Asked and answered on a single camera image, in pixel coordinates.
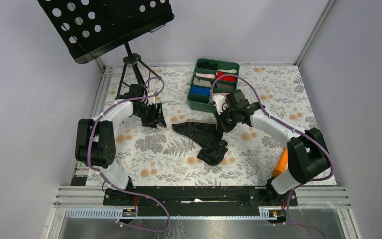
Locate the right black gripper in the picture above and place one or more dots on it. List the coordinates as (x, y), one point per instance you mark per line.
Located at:
(226, 128)

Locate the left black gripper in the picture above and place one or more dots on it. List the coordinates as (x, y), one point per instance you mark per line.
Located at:
(150, 122)

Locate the black striped underwear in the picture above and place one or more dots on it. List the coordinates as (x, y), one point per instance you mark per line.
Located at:
(208, 137)

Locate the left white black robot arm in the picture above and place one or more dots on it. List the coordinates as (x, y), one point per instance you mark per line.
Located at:
(95, 140)

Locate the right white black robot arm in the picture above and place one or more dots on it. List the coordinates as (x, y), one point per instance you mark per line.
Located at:
(307, 153)

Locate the grey rolled cloth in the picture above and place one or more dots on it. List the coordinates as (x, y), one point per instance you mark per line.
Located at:
(224, 86)

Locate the floral patterned table mat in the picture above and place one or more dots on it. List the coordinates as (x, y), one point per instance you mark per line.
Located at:
(307, 156)

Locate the red rolled cloth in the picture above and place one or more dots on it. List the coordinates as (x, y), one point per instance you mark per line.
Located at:
(226, 76)

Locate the pink rolled cloth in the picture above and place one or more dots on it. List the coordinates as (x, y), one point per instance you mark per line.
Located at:
(206, 75)

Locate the beige rolled cloth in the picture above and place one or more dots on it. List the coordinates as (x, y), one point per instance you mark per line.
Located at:
(201, 82)

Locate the white rolled cloth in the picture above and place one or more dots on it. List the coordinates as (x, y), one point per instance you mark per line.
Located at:
(228, 71)

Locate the green divided organizer tray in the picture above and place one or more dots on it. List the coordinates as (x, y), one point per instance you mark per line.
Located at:
(201, 102)

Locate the black rolled cloth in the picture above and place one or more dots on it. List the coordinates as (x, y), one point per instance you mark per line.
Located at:
(208, 65)

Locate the orange carrot toy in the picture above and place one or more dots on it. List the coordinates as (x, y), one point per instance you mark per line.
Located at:
(281, 164)

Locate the black perforated music stand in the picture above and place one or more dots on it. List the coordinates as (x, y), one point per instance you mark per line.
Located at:
(92, 28)

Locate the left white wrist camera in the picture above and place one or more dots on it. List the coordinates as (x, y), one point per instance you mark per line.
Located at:
(152, 100)

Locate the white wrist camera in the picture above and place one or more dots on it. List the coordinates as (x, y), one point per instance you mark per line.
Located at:
(220, 103)
(152, 100)

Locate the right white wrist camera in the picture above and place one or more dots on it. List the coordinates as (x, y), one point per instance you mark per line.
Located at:
(220, 103)

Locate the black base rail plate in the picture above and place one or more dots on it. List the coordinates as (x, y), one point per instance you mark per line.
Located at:
(194, 201)

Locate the aluminium frame rails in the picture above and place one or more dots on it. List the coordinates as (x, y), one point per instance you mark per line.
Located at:
(90, 29)

